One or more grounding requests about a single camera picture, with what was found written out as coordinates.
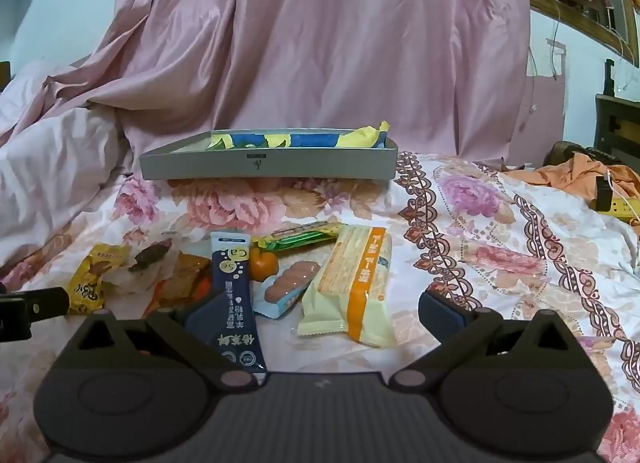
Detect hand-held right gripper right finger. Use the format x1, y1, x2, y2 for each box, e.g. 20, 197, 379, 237
386, 289, 589, 391

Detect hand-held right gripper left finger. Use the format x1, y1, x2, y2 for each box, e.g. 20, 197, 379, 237
55, 292, 268, 392

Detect red-orange clear snack packet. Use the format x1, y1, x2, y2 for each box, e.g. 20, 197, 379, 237
142, 253, 213, 319

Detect yellow snack packet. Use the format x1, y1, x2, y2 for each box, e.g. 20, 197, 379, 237
66, 243, 130, 316

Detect dark blue sachet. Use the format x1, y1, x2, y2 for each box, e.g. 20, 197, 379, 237
192, 232, 268, 375

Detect cream and orange cracker packet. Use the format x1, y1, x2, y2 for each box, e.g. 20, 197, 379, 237
297, 224, 398, 349

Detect mandarin orange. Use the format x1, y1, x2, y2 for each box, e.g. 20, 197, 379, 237
248, 249, 279, 282

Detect light blue sausage packet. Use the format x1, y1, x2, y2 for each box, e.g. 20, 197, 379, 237
252, 259, 322, 320

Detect green and yellow snack bar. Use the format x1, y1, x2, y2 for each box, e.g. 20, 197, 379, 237
252, 222, 346, 256

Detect grey box with colourful lining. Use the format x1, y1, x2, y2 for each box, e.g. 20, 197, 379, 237
139, 127, 399, 182

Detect clear-wrapped brown snack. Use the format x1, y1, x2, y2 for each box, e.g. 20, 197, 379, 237
107, 238, 176, 294

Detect floral bedsheet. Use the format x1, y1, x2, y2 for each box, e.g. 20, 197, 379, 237
0, 150, 640, 463

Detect pale pink duvet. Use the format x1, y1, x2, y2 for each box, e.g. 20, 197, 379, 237
0, 60, 132, 289

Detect orange cloth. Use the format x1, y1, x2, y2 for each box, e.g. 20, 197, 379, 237
500, 153, 640, 214

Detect yellow crumpled paper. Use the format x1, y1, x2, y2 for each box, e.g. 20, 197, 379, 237
337, 120, 391, 148

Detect brown bag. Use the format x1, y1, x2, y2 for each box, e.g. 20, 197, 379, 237
549, 140, 593, 164

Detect yellow-green power strip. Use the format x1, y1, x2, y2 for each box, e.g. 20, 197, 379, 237
590, 175, 640, 224

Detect dark wooden furniture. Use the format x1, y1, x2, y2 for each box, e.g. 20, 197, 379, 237
594, 59, 640, 170

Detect wooden window frame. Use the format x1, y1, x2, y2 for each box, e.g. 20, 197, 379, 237
524, 0, 640, 68

